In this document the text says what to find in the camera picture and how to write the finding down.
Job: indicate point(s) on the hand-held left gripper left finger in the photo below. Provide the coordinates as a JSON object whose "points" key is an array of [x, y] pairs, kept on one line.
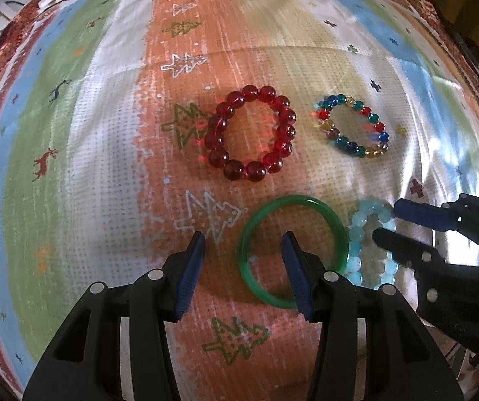
{"points": [[189, 284]]}

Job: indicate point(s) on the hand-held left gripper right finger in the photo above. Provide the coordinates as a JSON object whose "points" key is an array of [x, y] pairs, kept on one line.
{"points": [[300, 284]]}

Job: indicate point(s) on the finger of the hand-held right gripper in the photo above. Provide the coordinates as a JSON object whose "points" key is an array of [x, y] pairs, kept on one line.
{"points": [[398, 244], [423, 215]]}

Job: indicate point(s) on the green jade bangle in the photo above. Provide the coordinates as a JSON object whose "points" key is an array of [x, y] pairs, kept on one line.
{"points": [[293, 201]]}

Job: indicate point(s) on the striped patterned cloth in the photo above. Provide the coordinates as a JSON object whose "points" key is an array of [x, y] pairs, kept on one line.
{"points": [[97, 133]]}

